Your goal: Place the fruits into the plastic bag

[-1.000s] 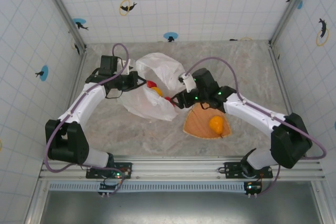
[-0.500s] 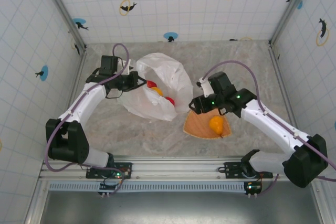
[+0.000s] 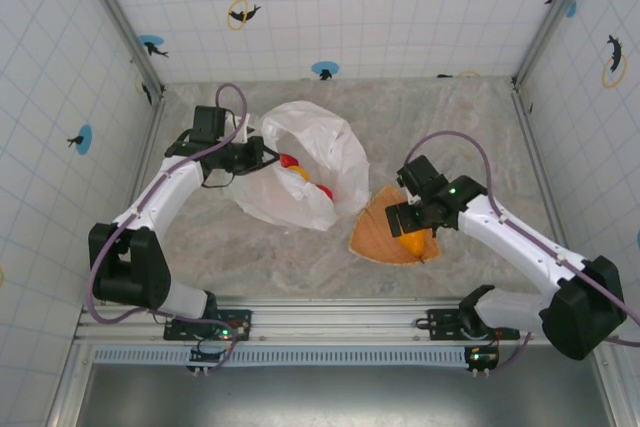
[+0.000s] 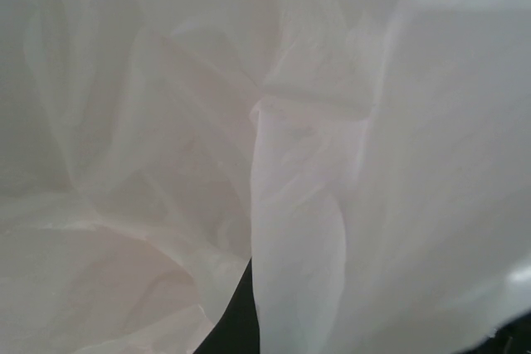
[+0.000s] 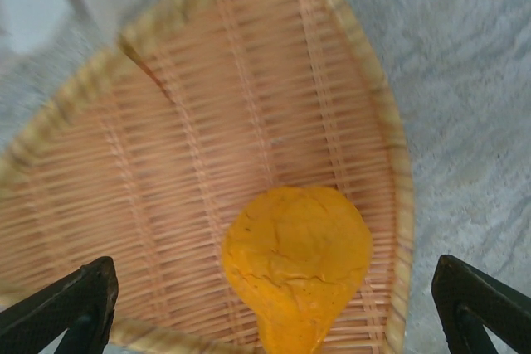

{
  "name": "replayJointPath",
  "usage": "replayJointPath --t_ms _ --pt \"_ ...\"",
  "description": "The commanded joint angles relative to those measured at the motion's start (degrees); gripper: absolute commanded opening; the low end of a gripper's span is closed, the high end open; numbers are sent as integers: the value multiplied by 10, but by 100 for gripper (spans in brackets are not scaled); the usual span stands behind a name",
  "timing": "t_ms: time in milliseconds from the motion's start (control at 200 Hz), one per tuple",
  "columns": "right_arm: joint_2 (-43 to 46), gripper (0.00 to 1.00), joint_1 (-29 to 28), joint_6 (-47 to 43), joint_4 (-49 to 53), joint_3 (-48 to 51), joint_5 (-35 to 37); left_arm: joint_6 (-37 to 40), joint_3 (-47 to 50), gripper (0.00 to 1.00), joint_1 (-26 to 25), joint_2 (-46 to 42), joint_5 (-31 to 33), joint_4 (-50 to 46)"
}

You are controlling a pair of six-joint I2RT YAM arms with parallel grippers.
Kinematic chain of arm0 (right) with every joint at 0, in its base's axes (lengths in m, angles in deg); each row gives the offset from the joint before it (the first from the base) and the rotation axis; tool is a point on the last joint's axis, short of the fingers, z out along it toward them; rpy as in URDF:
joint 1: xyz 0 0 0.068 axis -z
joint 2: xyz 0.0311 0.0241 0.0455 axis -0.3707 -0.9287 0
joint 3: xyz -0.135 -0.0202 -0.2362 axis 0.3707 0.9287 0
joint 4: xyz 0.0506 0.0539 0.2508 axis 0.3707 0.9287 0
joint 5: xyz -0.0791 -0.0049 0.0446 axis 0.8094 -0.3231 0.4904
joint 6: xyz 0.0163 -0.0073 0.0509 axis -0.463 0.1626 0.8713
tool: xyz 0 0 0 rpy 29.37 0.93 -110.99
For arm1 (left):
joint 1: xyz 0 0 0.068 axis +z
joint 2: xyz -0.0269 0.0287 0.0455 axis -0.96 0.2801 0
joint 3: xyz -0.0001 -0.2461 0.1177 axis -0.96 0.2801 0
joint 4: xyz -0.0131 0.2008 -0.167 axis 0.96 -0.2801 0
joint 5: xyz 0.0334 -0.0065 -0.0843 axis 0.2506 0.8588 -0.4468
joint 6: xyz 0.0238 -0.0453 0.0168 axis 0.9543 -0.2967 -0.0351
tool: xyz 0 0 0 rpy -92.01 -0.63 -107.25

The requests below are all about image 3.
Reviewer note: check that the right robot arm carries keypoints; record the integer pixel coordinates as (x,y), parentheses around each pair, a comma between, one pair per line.
(515,242)

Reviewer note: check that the white plastic bag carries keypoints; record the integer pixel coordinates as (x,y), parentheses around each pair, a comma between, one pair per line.
(345,167)

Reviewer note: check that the blue oval dolphin sticker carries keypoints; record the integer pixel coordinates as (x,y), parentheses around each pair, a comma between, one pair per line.
(152,44)
(84,139)

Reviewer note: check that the white camera bracket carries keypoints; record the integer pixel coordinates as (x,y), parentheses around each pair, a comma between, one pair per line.
(412,198)
(242,129)

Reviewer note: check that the woven fan-shaped basket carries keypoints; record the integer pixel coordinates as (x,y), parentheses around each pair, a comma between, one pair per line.
(370,232)

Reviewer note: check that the small black controller board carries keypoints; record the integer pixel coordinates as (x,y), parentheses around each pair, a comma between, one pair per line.
(210,356)
(481,358)

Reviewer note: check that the yellow round fruit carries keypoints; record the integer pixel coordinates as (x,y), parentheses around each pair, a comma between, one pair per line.
(300,173)

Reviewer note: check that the white right camera bracket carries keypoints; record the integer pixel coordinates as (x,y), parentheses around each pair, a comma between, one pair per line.
(412,198)

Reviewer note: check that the white left camera bracket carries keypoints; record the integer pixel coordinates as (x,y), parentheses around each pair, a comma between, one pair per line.
(242,129)

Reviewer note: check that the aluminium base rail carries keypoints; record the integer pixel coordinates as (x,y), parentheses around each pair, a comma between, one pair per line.
(340,319)

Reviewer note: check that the aluminium table edge rail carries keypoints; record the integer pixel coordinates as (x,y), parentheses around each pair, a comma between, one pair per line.
(542,177)

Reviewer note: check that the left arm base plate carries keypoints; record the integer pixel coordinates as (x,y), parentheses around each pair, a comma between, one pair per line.
(235,322)

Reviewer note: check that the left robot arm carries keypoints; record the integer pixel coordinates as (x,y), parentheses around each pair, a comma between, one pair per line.
(160,197)

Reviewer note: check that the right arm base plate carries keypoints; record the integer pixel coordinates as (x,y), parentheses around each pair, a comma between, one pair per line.
(442,322)

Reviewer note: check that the orange yellow mango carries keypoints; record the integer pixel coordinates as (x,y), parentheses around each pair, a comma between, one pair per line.
(415,245)

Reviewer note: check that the aluminium corner post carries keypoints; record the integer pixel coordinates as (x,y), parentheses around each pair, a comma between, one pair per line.
(555,12)
(117,17)

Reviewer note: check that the grey metal panel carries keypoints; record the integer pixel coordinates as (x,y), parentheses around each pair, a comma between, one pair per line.
(350,397)

